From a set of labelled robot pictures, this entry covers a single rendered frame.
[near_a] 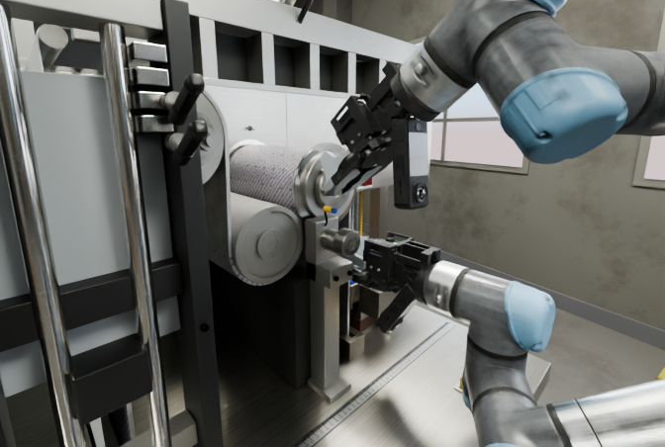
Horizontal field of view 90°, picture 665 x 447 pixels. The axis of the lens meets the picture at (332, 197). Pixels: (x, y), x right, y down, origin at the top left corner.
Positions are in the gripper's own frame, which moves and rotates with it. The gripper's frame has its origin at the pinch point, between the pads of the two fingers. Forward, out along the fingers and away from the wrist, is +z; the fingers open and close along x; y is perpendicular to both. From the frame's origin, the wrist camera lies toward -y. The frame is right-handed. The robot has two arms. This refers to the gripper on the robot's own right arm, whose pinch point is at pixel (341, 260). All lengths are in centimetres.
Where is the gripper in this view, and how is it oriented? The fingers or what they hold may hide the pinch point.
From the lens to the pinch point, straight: 67.2
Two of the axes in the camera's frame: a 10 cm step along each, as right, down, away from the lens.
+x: -7.2, 1.4, -6.8
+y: 0.0, -9.8, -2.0
